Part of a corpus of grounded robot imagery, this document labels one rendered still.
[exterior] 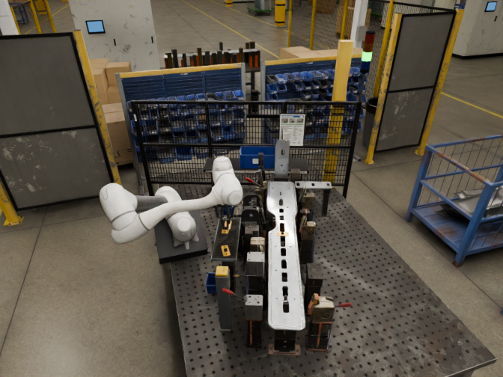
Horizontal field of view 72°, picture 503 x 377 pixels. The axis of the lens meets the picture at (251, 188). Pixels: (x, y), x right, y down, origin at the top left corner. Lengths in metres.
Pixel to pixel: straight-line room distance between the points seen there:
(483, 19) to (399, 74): 8.03
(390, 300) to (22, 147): 3.77
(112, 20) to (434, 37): 6.28
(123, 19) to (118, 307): 6.61
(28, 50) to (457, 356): 4.09
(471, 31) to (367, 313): 11.23
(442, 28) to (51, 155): 4.91
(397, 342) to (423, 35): 3.90
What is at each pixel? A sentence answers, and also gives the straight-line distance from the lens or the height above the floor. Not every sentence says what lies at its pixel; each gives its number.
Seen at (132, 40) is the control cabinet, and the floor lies 1.12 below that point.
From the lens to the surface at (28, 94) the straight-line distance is 4.15.
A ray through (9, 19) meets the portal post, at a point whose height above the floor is 1.92.
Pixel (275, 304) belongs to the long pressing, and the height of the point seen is 1.00.
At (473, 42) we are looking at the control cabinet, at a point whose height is 0.49.
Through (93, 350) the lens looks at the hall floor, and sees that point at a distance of 3.21.
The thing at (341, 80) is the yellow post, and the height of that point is 1.71.
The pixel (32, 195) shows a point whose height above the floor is 0.31.
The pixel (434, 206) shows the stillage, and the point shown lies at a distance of 4.47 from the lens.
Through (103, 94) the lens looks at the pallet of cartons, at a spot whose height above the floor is 0.72.
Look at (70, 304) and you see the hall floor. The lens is 3.59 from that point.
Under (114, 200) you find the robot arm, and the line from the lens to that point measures 1.90.
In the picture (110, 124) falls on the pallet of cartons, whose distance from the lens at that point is 5.10.
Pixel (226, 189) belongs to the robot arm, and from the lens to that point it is 1.62.
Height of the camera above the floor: 2.49
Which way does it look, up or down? 33 degrees down
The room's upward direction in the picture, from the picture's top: 1 degrees counter-clockwise
